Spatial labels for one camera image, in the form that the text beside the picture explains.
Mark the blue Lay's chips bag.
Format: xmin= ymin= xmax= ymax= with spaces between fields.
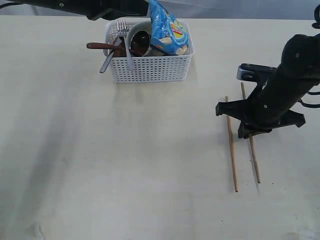
xmin=148 ymin=0 xmax=190 ymax=56

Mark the brown wooden bowl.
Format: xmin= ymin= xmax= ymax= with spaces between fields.
xmin=113 ymin=37 xmax=127 ymax=58

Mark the brown wooden spoon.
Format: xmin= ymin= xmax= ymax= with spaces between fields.
xmin=86 ymin=42 xmax=121 ymax=50

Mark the silver metal fork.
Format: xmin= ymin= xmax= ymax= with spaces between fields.
xmin=117 ymin=19 xmax=136 ymax=71

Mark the black cable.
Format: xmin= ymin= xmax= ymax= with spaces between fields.
xmin=297 ymin=84 xmax=320 ymax=109

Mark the silver metal knife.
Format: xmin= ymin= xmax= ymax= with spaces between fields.
xmin=99 ymin=36 xmax=122 ymax=74

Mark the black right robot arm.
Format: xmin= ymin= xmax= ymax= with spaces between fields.
xmin=215 ymin=34 xmax=320 ymax=139

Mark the grey backdrop curtain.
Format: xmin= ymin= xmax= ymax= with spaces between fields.
xmin=0 ymin=0 xmax=320 ymax=20

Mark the shiny steel cup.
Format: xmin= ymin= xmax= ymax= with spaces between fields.
xmin=130 ymin=30 xmax=162 ymax=57

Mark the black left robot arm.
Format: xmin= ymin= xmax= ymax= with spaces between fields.
xmin=0 ymin=0 xmax=149 ymax=21

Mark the white perforated plastic basket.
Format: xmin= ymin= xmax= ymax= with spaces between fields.
xmin=104 ymin=18 xmax=195 ymax=83

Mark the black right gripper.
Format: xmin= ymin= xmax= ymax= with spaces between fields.
xmin=215 ymin=74 xmax=306 ymax=139

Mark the white ceramic bowl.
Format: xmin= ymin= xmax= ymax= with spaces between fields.
xmin=126 ymin=21 xmax=152 ymax=57

